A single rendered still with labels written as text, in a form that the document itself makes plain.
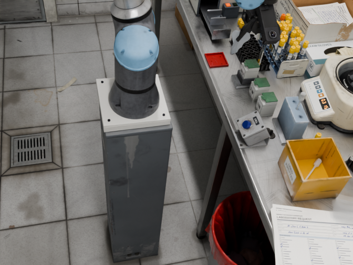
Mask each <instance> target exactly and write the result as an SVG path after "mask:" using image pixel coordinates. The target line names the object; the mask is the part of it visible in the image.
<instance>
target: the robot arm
mask: <svg viewBox="0 0 353 265"><path fill-rule="evenodd" d="M235 1H236V3H237V5H238V6H239V7H240V8H242V9H243V13H242V17H241V19H242V20H243V22H244V24H245V25H244V26H243V27H242V29H241V31H237V30H235V31H234V32H233V33H232V40H233V45H232V48H231V52H230V54H231V55H233V54H235V53H237V51H238V50H239V49H240V48H241V47H242V46H243V44H244V43H245V42H247V41H248V40H249V39H250V38H251V37H250V32H251V31H252V32H253V33H254V34H255V35H257V34H259V33H261V36H262V41H263V44H264V45H269V44H273V47H274V49H275V50H277V48H278V44H279V41H280V39H281V28H280V26H279V24H278V22H277V20H276V15H275V10H274V5H273V4H275V3H277V2H278V0H235ZM245 10H246V13H245V17H244V16H243V15H244V11H245ZM110 11H111V16H112V20H113V24H114V27H115V42H114V46H113V50H114V54H115V81H114V83H113V85H112V88H111V90H110V93H109V105H110V107H111V109H112V110H113V111H114V112H115V113H116V114H117V115H119V116H121V117H124V118H128V119H142V118H146V117H149V116H151V115H152V114H154V113H155V112H156V110H157V109H158V107H159V102H160V95H159V91H158V88H157V86H156V83H155V78H156V71H157V59H158V54H159V44H158V39H157V37H156V35H155V17H154V13H153V10H152V6H151V2H150V0H113V3H112V4H111V6H110Z"/></svg>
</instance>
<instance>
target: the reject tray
mask: <svg viewBox="0 0 353 265"><path fill-rule="evenodd" d="M204 56H205V58H206V61H207V63H208V66H209V67H210V68H215V67H227V66H229V64H228V62H227V60H226V57H225V55H224V53H223V52H218V53H206V54H204Z"/></svg>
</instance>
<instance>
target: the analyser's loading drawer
mask: <svg viewBox="0 0 353 265"><path fill-rule="evenodd" d="M200 10H201V12H202V14H203V16H204V19H205V21H206V23H207V25H208V27H209V30H210V32H211V34H212V39H225V38H230V34H231V28H227V26H226V24H225V19H226V17H223V16H222V15H221V14H222V9H218V7H217V5H216V3H215V1H208V2H200Z"/></svg>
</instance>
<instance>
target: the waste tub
mask: <svg viewBox="0 0 353 265"><path fill-rule="evenodd" d="M318 158H319V159H321V160H322V163H321V164H320V165H319V167H316V168H315V169H314V170H313V172H312V173H311V175H310V176H309V177H308V179H307V180H305V178H306V177H307V176H308V174H309V173H310V171H311V170H312V169H313V167H314V165H313V164H314V162H315V161H316V159H318ZM278 165H279V168H280V170H281V173H282V176H283V178H284V181H285V184H286V187H287V189H288V192H289V195H290V197H291V200H292V202H294V201H304V200H315V199H326V198H336V194H337V193H338V194H340V192H341V191H342V189H343V188H344V186H345V185H346V183H347V182H348V180H349V179H350V178H352V176H351V174H350V172H349V169H348V167H347V165H346V163H345V161H344V159H343V157H342V155H341V153H340V151H339V149H338V147H337V145H336V143H335V141H334V139H333V137H323V138H308V139H294V140H286V145H285V147H284V149H283V151H282V154H281V156H280V158H279V160H278Z"/></svg>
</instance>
